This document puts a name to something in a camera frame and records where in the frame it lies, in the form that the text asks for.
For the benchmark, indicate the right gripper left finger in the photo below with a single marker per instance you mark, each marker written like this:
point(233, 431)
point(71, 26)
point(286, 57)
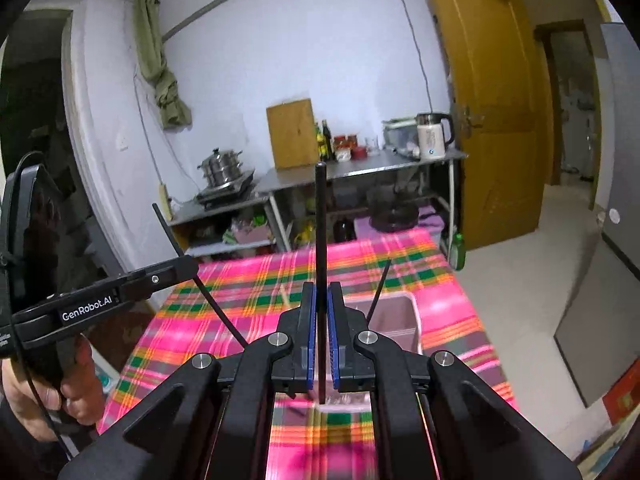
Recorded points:
point(211, 418)

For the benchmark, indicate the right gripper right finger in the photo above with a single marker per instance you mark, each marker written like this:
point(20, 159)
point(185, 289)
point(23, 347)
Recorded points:
point(433, 417)

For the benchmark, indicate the steel kitchen counter table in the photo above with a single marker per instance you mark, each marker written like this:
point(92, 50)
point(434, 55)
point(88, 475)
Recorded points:
point(388, 162)

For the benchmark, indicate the person's left hand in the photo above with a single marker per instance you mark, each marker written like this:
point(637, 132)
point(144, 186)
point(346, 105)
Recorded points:
point(80, 394)

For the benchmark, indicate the pink plastic utensil basket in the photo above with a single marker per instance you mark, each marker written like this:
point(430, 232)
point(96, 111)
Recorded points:
point(397, 317)

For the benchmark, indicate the pink small basket on shelf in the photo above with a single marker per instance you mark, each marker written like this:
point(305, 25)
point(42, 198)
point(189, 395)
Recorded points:
point(246, 233)

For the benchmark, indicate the low steel shelf cabinet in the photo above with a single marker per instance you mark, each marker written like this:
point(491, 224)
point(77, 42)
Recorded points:
point(204, 233)

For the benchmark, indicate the black induction cooker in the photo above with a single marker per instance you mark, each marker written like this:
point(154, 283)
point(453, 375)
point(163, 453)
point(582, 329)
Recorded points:
point(223, 193)

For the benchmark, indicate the black wok pan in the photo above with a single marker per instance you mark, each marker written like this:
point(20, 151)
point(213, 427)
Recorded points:
point(388, 213)

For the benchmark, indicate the stainless steel steamer pot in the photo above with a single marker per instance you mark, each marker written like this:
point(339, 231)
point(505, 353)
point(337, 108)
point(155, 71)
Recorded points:
point(221, 167)

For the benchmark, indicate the green hanging cloth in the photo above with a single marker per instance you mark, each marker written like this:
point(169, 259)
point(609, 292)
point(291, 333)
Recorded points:
point(174, 113)

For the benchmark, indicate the white electric kettle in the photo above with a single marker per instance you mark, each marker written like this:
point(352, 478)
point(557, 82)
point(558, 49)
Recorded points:
point(435, 135)

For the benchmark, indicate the dark sauce bottle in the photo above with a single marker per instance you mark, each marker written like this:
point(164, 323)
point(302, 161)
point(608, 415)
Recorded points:
point(327, 140)

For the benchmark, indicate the clear plastic container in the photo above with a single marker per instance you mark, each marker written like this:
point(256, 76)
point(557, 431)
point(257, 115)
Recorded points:
point(401, 136)

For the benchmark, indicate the red lidded jar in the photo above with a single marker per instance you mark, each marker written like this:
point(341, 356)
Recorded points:
point(343, 146)

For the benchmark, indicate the wooden cutting board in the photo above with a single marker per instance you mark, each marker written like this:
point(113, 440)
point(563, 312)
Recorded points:
point(292, 134)

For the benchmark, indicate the yellow wooden door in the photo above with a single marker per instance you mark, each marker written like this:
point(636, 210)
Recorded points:
point(498, 108)

